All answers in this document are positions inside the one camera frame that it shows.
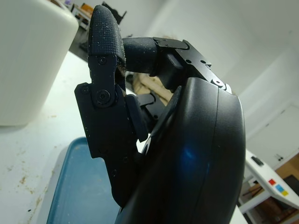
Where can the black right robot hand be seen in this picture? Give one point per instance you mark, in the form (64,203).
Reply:
(187,151)

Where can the blue plastic tray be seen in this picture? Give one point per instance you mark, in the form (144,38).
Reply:
(81,186)

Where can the white two-slot toaster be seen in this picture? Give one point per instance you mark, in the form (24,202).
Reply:
(30,65)

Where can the wooden crate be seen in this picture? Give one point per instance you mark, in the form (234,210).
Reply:
(151,87)

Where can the white console with coloured squares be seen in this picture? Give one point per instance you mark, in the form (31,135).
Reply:
(264,172)

